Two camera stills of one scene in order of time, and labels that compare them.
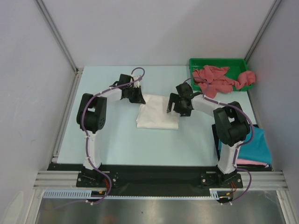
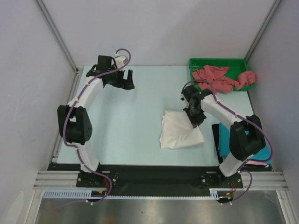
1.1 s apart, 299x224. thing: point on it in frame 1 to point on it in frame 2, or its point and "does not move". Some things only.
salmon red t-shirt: x=211 y=80 does not move
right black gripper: x=175 y=98 to x=195 y=122
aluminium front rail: x=68 y=179 does not move
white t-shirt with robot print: x=153 y=115 to x=177 y=131
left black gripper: x=138 y=98 to x=125 y=84
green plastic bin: x=236 y=66 does not move
